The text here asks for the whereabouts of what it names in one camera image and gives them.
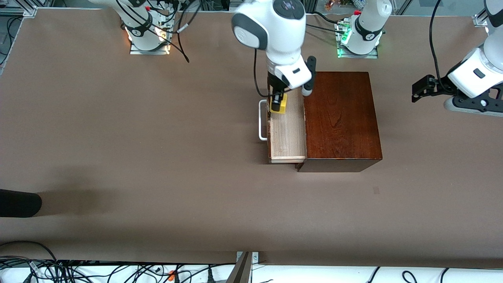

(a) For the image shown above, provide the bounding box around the yellow block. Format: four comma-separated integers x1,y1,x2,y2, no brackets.
270,94,288,114

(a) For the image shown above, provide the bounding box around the white drawer handle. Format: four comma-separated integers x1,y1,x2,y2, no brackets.
258,100,269,141

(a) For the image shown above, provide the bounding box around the wooden drawer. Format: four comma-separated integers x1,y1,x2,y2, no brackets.
267,77,308,164

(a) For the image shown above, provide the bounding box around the dark brown wooden cabinet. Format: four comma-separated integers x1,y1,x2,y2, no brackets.
295,71,384,173

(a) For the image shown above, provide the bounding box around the dark aluminium beam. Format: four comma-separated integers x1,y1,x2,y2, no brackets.
226,252,252,283

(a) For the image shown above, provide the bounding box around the black cylindrical object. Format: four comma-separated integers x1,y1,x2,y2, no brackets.
0,189,42,218

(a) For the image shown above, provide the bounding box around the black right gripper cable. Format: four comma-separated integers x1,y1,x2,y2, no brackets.
116,0,271,98

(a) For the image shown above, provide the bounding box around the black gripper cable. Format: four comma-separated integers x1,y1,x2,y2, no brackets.
428,0,458,94
116,0,271,98

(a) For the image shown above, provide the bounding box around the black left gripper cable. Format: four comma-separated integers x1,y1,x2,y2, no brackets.
428,0,458,94

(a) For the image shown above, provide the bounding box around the black base cable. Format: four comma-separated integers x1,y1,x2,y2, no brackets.
306,11,350,36

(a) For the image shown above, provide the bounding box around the silver aluminium frame extrusion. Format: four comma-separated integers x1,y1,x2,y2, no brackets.
16,0,38,17
473,8,492,27

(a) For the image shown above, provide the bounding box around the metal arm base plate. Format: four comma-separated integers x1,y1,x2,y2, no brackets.
337,22,379,59
130,12,171,55

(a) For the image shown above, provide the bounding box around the silver metal bracket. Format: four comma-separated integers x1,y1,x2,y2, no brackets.
236,252,260,265

